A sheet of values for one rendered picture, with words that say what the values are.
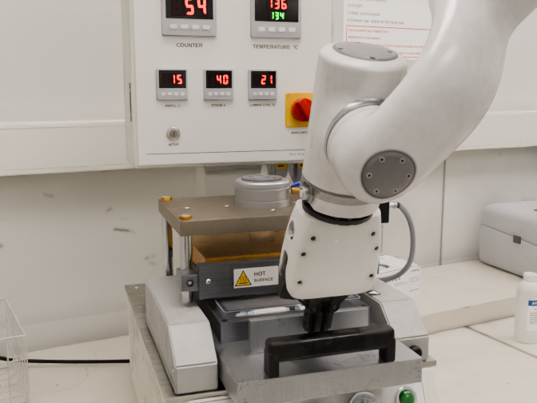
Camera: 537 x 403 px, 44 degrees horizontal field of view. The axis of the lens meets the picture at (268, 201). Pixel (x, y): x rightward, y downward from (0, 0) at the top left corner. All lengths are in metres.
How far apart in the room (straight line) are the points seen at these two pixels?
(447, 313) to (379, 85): 0.97
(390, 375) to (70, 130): 0.82
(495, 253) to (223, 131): 1.03
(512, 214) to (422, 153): 1.28
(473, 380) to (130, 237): 0.75
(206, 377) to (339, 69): 0.38
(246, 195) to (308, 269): 0.25
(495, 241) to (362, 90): 1.31
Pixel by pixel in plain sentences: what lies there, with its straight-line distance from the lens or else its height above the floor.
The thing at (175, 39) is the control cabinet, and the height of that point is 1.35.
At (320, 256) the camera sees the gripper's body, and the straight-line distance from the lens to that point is 0.69.
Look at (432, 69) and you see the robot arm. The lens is 0.55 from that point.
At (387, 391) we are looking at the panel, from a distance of 0.87.
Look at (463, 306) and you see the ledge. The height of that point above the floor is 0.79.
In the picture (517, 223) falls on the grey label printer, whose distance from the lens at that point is 1.81.
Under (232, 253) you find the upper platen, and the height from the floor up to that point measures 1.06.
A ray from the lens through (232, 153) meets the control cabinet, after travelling 1.06.
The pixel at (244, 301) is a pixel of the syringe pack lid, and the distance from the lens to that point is 0.86.
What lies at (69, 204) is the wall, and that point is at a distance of 1.41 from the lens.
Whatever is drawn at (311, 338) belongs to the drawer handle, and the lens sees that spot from 0.73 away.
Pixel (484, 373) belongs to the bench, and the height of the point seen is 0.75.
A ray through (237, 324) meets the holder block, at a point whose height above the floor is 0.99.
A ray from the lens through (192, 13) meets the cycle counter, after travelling 1.05.
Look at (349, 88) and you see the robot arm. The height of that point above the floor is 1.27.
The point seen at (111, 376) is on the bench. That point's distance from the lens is 1.30.
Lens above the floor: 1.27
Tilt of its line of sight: 10 degrees down
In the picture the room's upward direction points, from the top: straight up
